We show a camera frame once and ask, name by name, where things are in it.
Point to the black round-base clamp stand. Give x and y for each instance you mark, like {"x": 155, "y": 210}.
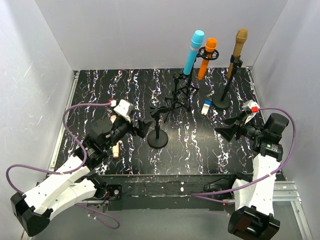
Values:
{"x": 223, "y": 102}

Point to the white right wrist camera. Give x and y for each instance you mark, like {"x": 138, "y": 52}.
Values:
{"x": 251, "y": 108}

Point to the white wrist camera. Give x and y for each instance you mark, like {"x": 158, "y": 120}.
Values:
{"x": 122, "y": 108}
{"x": 251, "y": 108}

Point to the black tripod shock-mount stand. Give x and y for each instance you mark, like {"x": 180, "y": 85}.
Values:
{"x": 190, "y": 76}

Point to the gold toy microphone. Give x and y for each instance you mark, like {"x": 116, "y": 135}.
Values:
{"x": 240, "y": 39}

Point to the orange toy microphone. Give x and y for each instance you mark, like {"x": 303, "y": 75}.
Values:
{"x": 206, "y": 53}

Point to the pink toy microphone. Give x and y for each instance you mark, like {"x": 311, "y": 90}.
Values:
{"x": 115, "y": 148}

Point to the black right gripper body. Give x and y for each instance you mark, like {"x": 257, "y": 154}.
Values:
{"x": 239, "y": 128}

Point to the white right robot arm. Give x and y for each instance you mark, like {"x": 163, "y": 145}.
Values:
{"x": 253, "y": 218}

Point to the blue and white block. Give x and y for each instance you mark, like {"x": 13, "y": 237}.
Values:
{"x": 205, "y": 107}

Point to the black small tripod stand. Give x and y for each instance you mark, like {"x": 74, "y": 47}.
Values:
{"x": 174, "y": 101}

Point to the aluminium frame rail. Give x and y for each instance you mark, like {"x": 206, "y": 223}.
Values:
{"x": 54, "y": 157}

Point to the blue toy microphone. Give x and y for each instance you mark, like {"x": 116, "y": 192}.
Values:
{"x": 196, "y": 43}

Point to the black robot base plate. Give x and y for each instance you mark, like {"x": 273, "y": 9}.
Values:
{"x": 157, "y": 192}

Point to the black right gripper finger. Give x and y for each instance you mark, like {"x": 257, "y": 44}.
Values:
{"x": 232, "y": 120}
{"x": 227, "y": 132}

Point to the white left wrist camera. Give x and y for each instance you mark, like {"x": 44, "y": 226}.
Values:
{"x": 122, "y": 108}

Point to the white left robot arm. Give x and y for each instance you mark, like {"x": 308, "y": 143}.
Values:
{"x": 35, "y": 208}

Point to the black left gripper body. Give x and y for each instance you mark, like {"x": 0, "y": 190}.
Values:
{"x": 136, "y": 126}

